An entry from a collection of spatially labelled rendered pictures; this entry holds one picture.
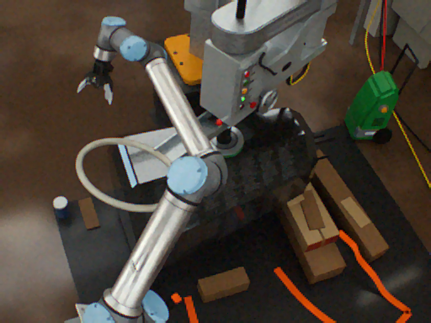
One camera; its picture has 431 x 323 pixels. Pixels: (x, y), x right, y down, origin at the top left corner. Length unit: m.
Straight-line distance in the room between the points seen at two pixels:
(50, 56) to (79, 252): 2.10
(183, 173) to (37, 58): 3.43
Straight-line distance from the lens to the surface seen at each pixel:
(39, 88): 4.48
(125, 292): 1.69
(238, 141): 2.77
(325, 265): 3.29
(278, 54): 2.54
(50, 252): 3.44
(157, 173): 2.68
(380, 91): 3.91
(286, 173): 2.93
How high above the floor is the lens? 2.96
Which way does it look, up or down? 51 degrees down
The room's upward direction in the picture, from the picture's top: 7 degrees clockwise
